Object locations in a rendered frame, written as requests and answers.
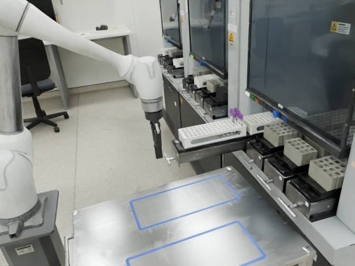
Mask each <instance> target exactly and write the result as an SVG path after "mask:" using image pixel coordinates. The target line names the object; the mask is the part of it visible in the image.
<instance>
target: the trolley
mask: <svg viewBox="0 0 355 266"><path fill-rule="evenodd" d="M72 217H73V230H74V233H72V234H69V235H66V236H64V258H65V266H70V262H69V243H68V240H71V239H74V243H75V251H76V264H77V266H294V265H296V264H299V265H298V266H312V264H313V259H314V257H315V256H316V251H315V250H314V249H313V248H312V247H311V246H310V245H309V244H308V243H307V242H306V241H305V240H304V239H303V238H302V237H301V236H300V235H299V234H298V233H297V232H296V231H295V230H294V229H293V228H292V227H291V226H290V225H289V224H288V223H287V221H286V220H285V219H284V218H283V217H282V216H281V215H280V214H279V213H278V212H277V211H276V210H275V209H274V208H273V207H272V206H271V205H270V204H269V203H268V202H267V201H266V200H265V199H264V198H263V197H262V196H261V195H260V194H259V193H258V192H257V191H256V190H255V189H254V188H253V187H252V186H251V185H250V184H249V183H248V182H247V181H246V180H245V179H244V178H243V177H242V176H241V175H240V174H239V173H238V172H237V171H236V170H235V169H234V168H233V167H232V166H228V167H224V168H221V169H217V170H213V171H210V172H207V173H203V174H200V175H196V176H192V177H189V178H185V179H182V180H178V181H176V182H172V183H168V184H165V185H161V186H158V187H154V188H150V189H147V190H144V191H140V192H137V193H133V194H129V195H126V196H122V197H119V198H115V199H111V200H109V201H105V202H102V203H98V204H95V205H91V206H87V207H84V208H80V209H77V210H74V211H72Z"/></svg>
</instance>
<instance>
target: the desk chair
mask: <svg viewBox="0 0 355 266"><path fill-rule="evenodd" d="M18 51H19V60H20V76H21V92H22V97H32V100H33V104H34V108H35V113H36V116H37V117H34V118H26V119H23V123H25V122H31V123H30V124H29V125H28V126H26V128H27V129H28V130H30V129H31V128H33V127H34V126H36V125H38V124H39V123H41V122H42V123H45V124H47V125H50V126H54V132H59V131H60V129H59V127H57V126H58V125H57V124H56V123H55V122H53V121H51V120H49V119H52V118H55V117H59V116H62V115H64V118H65V119H66V118H69V115H68V114H67V112H66V111H64V112H58V113H54V114H50V115H46V113H45V111H44V110H42V109H41V107H40V104H39V102H38V99H37V96H40V95H41V94H42V93H43V92H46V91H50V90H53V89H54V88H57V86H56V87H55V83H54V82H53V81H51V80H50V79H49V78H48V77H49V76H50V74H51V70H50V66H49V62H48V57H47V54H46V50H45V46H44V43H43V41H42V40H40V39H37V38H34V37H29V38H25V39H19V40H18Z"/></svg>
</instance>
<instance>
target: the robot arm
mask: <svg viewBox="0 0 355 266"><path fill-rule="evenodd" d="M20 34H24V35H27V36H31V37H34V38H37V39H40V40H43V41H46V42H49V43H52V44H55V45H57V46H60V47H62V48H65V49H67V50H70V51H72V52H76V53H79V54H81V55H84V56H87V57H90V58H93V59H96V60H99V61H101V62H104V63H107V64H109V65H111V66H112V67H114V68H115V69H117V70H118V72H119V75H120V76H121V77H122V78H124V79H125V80H127V81H128V82H129V83H131V84H134V85H135V86H136V89H137V91H138V92H139V95H140V98H141V104H142V109H143V111H144V114H145V119H146V120H148V121H150V125H151V130H152V136H153V141H154V148H155V156H156V159H159V158H163V154H162V138H161V129H160V126H161V124H160V122H159V120H160V119H161V118H162V117H163V111H162V109H163V107H164V106H163V96H162V91H163V78H162V71H161V68H160V65H159V63H158V60H157V59H156V58H155V57H152V56H144V57H141V58H138V57H136V56H133V55H131V54H129V55H127V56H123V55H120V54H117V53H115V52H113V51H111V50H108V49H106V48H104V47H102V46H100V45H98V44H96V43H94V42H92V41H90V40H88V39H85V38H84V37H82V36H80V35H78V34H76V33H74V32H72V31H70V30H68V29H66V28H65V27H63V26H61V25H60V24H58V23H57V22H55V21H54V20H52V19H51V18H49V17H48V16H47V15H45V14H44V13H43V12H41V11H40V10H39V9H38V8H36V7H35V6H34V5H32V4H31V3H29V2H28V1H26V0H0V236H1V235H4V234H8V233H9V236H10V239H15V238H17V237H18V235H19V233H20V231H21V230H25V229H30V228H33V227H41V226H42V225H43V224H44V221H43V215H44V209H45V203H46V201H47V200H48V197H47V195H41V196H38V195H37V193H36V188H35V185H34V177H33V170H32V169H33V164H34V150H33V143H32V135H31V132H30V131H29V130H28V129H27V128H25V127H24V123H23V107H22V92H21V76H20V60H19V51H18V35H20Z"/></svg>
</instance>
